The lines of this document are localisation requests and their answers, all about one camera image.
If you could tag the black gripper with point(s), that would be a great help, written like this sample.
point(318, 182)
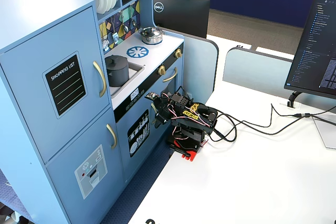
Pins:
point(160, 117)

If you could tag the gray pot lid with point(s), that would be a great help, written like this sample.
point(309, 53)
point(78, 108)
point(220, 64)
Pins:
point(115, 61)

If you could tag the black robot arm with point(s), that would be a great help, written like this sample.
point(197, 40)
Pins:
point(189, 124)

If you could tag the silver pot lid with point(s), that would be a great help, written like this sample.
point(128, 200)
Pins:
point(150, 32)

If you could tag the black dishes sticker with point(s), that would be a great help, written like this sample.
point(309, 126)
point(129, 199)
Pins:
point(138, 133)

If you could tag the blue oven door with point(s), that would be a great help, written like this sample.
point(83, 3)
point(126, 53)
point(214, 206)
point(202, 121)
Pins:
point(173, 87)

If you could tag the black control panel strip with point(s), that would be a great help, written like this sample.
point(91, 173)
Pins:
point(123, 108)

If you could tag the blue dishwasher door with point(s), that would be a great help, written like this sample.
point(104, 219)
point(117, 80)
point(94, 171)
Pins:
point(123, 140)

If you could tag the gray toy sink basin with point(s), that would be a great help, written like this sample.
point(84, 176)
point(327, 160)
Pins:
point(135, 70)

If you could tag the red table clamp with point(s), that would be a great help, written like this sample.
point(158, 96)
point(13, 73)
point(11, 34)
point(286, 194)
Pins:
point(190, 155)

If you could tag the gray toy pot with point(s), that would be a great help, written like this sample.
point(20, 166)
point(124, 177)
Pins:
point(119, 75)

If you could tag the tall light blue desk divider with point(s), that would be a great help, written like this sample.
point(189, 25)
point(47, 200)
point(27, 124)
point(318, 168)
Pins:
point(199, 64)

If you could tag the silver toy pot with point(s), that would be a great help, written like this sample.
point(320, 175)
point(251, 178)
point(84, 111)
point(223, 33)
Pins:
point(152, 39)

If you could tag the white plastic grater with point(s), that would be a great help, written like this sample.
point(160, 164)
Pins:
point(115, 38)

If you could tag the silver ladle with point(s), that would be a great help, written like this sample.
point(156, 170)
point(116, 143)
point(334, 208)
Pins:
point(126, 28)

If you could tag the black shopping list board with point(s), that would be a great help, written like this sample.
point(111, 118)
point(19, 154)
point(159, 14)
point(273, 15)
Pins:
point(65, 85)

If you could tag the black Dell monitor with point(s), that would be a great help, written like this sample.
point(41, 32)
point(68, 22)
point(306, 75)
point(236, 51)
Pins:
point(183, 15)

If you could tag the low light blue desk divider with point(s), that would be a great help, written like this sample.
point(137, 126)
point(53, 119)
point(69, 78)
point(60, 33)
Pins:
point(254, 72)

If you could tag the black round object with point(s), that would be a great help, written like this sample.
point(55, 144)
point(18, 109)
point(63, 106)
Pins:
point(150, 221)

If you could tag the blue lower fridge door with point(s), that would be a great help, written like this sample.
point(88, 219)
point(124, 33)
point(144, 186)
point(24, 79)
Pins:
point(65, 171)

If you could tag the blue fridge door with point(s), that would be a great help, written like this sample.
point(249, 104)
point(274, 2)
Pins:
point(65, 171)
point(26, 90)

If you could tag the blue upper fridge door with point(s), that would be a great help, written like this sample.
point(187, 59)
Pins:
point(26, 90)

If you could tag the black monitor stand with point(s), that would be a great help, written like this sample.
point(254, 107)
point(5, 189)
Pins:
point(293, 99)

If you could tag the blue toy play kitchen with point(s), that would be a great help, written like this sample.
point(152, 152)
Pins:
point(31, 24)

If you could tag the monitor showing code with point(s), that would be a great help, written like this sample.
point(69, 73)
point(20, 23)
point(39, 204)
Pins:
point(315, 51)

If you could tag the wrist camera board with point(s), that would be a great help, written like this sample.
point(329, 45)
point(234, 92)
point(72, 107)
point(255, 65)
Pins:
point(151, 95)

